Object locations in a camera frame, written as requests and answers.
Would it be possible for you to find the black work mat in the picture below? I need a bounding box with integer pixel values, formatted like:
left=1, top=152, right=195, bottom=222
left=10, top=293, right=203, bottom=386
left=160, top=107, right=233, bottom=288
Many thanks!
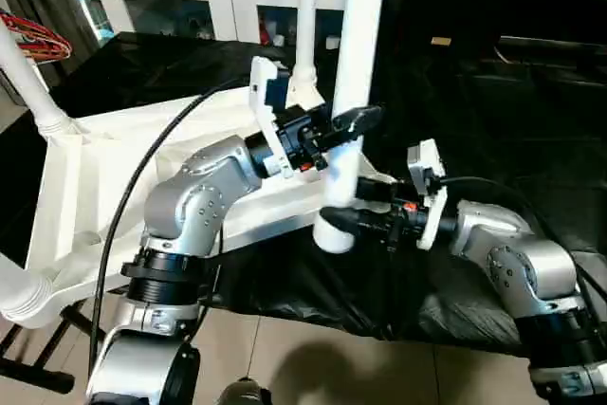
left=0, top=33, right=607, bottom=359

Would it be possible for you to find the red cable bundle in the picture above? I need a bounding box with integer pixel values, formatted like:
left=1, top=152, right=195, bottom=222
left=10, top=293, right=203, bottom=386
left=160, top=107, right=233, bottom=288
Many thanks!
left=0, top=7, right=74, bottom=64

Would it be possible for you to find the black flat bar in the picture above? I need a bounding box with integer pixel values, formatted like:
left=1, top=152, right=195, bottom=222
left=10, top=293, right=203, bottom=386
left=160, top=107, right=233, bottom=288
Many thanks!
left=495, top=34, right=607, bottom=62

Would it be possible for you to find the white plastic table leg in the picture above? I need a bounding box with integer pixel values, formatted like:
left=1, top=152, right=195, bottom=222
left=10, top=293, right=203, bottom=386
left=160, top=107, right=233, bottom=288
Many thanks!
left=0, top=251, right=50, bottom=327
left=292, top=0, right=325, bottom=89
left=312, top=0, right=391, bottom=255
left=0, top=20, right=79, bottom=137

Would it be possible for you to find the black folding table frame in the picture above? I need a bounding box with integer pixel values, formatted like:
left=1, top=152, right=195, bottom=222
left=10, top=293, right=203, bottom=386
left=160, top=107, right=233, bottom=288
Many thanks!
left=0, top=303, right=107, bottom=396

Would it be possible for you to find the white plastic table top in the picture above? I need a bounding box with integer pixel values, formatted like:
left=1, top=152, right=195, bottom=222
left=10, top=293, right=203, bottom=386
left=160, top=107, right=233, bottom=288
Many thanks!
left=23, top=83, right=401, bottom=309

